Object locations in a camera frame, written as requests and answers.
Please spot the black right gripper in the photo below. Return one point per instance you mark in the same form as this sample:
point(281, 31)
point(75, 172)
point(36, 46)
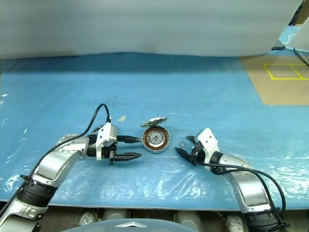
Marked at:
point(198, 151)

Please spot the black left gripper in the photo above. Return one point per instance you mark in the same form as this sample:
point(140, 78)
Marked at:
point(107, 152)

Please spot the copper wound motor stator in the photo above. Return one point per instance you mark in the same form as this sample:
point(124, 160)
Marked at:
point(155, 140)

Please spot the silver spoked rotor disc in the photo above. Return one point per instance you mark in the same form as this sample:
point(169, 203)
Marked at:
point(155, 120)

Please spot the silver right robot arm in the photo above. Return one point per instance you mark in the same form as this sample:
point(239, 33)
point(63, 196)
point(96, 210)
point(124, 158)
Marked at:
point(251, 188)

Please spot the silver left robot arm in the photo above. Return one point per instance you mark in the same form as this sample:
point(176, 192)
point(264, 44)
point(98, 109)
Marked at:
point(55, 162)

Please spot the small metal washer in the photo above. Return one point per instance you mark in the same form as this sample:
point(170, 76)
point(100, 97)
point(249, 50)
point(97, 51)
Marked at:
point(180, 144)

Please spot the blue plastic table sheet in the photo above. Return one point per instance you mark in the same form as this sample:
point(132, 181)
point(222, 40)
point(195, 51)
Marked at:
point(169, 84)

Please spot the grey rounded shape under table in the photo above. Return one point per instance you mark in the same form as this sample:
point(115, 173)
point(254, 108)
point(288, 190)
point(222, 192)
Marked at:
point(189, 220)
point(114, 214)
point(235, 223)
point(87, 217)

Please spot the grey robot torso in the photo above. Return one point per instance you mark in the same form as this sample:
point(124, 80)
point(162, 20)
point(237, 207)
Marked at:
point(96, 227)

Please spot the white foam backdrop sheet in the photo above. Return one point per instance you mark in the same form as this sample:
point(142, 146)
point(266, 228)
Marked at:
point(144, 24)

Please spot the white slanted panel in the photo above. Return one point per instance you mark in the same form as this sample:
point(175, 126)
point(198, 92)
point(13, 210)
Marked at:
point(301, 36)

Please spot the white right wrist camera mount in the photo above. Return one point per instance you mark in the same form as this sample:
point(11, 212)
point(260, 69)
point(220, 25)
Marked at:
point(208, 141)

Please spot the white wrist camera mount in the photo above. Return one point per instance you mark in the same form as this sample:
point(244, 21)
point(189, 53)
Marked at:
point(208, 141)
point(103, 134)

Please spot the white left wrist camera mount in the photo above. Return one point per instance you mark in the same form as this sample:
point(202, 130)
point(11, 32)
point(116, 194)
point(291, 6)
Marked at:
point(103, 134)

